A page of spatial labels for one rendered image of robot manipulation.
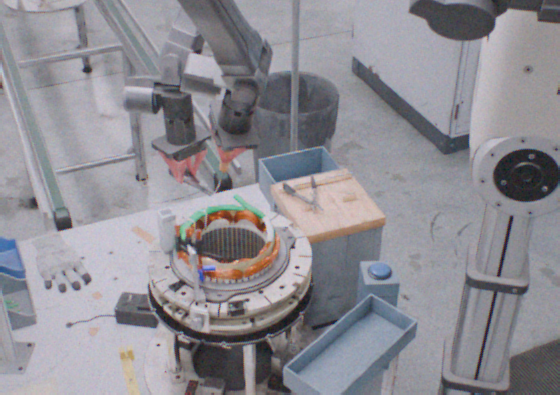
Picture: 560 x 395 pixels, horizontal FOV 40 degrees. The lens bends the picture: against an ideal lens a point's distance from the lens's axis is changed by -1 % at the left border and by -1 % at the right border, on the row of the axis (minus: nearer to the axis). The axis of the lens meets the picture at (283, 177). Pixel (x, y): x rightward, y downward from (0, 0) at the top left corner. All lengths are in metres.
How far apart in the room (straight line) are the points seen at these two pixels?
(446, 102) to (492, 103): 2.66
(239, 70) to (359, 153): 2.76
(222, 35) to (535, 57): 0.41
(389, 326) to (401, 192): 2.15
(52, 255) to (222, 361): 0.55
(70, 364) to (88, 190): 1.95
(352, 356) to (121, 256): 0.81
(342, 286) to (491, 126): 0.72
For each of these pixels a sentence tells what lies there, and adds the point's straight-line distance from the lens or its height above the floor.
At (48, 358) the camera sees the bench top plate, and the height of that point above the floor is 0.78.
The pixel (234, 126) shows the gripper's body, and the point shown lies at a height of 1.43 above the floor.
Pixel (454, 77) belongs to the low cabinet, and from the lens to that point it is 3.71.
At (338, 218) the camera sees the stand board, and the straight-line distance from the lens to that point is 1.67.
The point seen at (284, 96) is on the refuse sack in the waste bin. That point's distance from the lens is 3.39.
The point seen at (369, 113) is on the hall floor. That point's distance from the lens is 4.20.
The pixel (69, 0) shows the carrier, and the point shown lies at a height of 0.80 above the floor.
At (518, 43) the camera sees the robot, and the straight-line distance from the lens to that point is 1.07.
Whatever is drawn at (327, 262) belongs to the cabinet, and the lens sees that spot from 1.70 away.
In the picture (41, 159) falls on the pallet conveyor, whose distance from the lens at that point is 2.50.
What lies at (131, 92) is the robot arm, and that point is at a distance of 1.48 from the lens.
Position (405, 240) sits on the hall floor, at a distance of 3.34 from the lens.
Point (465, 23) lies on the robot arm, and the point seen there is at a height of 1.73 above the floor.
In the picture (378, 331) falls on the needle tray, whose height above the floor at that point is 1.03.
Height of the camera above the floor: 2.08
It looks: 35 degrees down
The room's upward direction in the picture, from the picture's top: 1 degrees clockwise
